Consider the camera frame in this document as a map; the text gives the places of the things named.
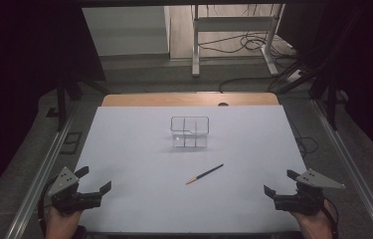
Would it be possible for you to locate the right hand-held gripper cable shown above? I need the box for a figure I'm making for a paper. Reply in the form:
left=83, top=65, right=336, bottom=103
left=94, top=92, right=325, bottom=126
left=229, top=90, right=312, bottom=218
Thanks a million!
left=321, top=195, right=340, bottom=239

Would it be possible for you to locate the looped black cable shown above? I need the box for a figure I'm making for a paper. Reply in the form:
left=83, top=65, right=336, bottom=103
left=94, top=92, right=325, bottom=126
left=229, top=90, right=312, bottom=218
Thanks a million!
left=294, top=135, right=319, bottom=158

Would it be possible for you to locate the aluminium rail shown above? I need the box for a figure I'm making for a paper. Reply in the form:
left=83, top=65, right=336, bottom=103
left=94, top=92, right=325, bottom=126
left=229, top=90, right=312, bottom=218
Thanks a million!
left=4, top=99, right=79, bottom=239
left=311, top=99, right=373, bottom=239

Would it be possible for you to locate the black metal stand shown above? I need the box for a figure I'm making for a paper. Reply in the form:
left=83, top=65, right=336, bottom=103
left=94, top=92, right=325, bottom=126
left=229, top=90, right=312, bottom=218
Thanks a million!
left=309, top=66, right=347, bottom=130
left=46, top=76, right=108, bottom=132

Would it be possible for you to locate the long black floor cable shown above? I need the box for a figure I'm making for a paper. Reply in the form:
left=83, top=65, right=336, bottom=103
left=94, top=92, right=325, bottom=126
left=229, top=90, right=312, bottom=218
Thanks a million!
left=218, top=77, right=275, bottom=94

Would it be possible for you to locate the clear plastic organizer box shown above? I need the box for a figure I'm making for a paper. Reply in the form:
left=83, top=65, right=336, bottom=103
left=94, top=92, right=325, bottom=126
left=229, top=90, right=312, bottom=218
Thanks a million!
left=169, top=116, right=211, bottom=148

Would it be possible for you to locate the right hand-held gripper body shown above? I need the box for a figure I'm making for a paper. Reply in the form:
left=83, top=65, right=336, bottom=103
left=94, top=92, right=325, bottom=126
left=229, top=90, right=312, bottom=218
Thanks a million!
left=273, top=168, right=347, bottom=216

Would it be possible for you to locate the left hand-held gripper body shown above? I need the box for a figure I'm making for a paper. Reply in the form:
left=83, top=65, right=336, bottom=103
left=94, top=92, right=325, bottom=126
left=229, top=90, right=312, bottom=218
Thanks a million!
left=47, top=166, right=103, bottom=215

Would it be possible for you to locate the person's left hand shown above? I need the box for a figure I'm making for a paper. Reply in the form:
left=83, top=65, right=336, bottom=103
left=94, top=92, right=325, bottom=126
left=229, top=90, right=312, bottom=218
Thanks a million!
left=45, top=206, right=83, bottom=239

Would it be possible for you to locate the white cabinet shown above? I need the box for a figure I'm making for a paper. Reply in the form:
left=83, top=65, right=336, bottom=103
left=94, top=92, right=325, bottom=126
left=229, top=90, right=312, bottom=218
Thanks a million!
left=82, top=5, right=172, bottom=58

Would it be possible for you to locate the white power strip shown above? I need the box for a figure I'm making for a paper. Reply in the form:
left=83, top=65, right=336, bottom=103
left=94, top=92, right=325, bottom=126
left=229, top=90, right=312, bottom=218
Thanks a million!
left=286, top=69, right=304, bottom=84

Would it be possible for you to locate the left hand-held gripper cable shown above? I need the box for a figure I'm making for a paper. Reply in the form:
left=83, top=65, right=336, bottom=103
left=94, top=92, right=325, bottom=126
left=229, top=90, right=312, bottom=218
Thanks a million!
left=37, top=177, right=58, bottom=237

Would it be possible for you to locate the person's right hand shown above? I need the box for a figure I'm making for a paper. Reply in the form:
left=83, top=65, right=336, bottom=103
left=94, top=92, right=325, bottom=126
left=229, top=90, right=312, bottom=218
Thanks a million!
left=289, top=199, right=336, bottom=239

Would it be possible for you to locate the white metal desk frame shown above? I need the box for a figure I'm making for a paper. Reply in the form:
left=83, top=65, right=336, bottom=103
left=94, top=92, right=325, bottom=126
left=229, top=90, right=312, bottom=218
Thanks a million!
left=191, top=3, right=286, bottom=79

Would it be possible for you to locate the white table sheet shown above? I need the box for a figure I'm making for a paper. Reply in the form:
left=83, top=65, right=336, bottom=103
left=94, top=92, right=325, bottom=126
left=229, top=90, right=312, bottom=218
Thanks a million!
left=74, top=105, right=307, bottom=233

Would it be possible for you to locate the hand-held gripper cable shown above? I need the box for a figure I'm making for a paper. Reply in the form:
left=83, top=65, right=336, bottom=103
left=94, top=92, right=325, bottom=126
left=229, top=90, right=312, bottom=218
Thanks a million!
left=37, top=177, right=58, bottom=237
left=321, top=195, right=340, bottom=239

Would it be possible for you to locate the black pen with orange tip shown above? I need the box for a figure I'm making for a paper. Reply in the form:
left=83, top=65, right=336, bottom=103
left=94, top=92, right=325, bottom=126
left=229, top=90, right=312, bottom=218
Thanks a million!
left=185, top=163, right=225, bottom=185

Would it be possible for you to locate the tangle of black floor cables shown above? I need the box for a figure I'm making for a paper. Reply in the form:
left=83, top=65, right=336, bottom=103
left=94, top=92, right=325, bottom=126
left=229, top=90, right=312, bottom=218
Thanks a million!
left=197, top=31, right=296, bottom=56

